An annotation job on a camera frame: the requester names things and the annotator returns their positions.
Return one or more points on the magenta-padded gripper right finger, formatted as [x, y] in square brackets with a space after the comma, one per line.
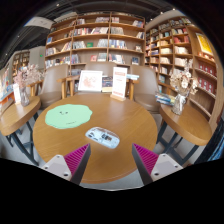
[165, 166]

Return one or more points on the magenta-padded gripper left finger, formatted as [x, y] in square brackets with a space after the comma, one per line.
[57, 166]

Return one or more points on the transparent computer mouse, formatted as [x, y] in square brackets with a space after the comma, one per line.
[102, 137]

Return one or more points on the green blob-shaped mouse pad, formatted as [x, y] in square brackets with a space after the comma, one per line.
[68, 116]

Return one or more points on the round wooden side table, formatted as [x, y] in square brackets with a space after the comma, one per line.
[16, 115]
[186, 125]

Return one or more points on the stack of blue books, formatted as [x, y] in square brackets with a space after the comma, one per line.
[165, 98]

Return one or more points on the glass vase with beige dried flowers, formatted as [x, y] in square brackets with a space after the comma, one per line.
[180, 100]

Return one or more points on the glass vase with pink dried flowers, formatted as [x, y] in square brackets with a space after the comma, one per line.
[25, 95]

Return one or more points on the brown armchair with wooden arms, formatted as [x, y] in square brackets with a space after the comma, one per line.
[146, 86]
[53, 83]
[105, 66]

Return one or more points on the small white standing card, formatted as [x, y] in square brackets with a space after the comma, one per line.
[16, 94]

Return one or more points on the white picture book with red drawing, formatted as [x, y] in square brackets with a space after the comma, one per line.
[90, 81]

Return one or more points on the colourful book display rack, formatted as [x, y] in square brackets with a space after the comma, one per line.
[5, 88]

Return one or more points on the white sign on wooden base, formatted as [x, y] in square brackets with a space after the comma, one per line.
[119, 83]

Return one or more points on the light blue flat book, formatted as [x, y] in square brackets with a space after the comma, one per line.
[132, 77]

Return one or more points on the dark cover book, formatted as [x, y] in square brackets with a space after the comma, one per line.
[107, 84]

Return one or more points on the small distant wooden bookshelf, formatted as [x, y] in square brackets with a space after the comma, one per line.
[20, 61]

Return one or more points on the tall angled wooden bookshelf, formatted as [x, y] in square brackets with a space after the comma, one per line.
[176, 50]

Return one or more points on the wide wooden bookshelf with books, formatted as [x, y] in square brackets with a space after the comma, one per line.
[96, 40]

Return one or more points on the white hanging ceiling panel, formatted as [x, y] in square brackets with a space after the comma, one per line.
[40, 22]

